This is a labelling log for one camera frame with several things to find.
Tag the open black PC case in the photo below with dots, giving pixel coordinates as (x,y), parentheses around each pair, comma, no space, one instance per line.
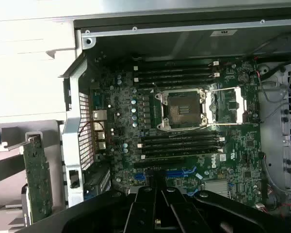
(72,136)

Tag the black expansion slot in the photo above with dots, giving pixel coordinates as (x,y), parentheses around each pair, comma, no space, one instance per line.
(160,163)

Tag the grey plastic parts rack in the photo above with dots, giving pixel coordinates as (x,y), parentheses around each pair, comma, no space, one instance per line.
(4,194)

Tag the white case sticker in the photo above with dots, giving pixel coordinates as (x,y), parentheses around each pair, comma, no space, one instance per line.
(223,33)

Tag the perforated metal disk bay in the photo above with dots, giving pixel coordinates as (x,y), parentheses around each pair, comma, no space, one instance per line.
(288,136)

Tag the silver finned chipset heatsink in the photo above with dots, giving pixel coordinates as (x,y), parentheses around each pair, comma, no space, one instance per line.
(217,188)

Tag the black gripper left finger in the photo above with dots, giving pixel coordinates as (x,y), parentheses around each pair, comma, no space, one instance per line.
(99,213)

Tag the green Dell motherboard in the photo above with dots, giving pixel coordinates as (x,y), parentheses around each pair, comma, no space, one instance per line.
(245,145)

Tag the thin metal locking lever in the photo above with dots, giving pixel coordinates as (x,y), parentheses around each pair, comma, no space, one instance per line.
(232,124)

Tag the metal-framed CPU socket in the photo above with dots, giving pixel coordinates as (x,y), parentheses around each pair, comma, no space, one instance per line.
(182,109)

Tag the silver CPU socket cover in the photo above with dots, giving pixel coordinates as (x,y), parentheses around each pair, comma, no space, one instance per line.
(240,106)

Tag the blue expansion slot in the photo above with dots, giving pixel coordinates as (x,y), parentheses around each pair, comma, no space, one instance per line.
(175,174)

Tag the black RAM slot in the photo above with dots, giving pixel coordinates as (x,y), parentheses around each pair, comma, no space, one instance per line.
(174,76)
(174,63)
(179,144)
(174,83)
(179,157)
(174,70)
(179,150)
(179,138)

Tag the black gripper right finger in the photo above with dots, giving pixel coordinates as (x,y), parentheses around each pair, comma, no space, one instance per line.
(208,213)

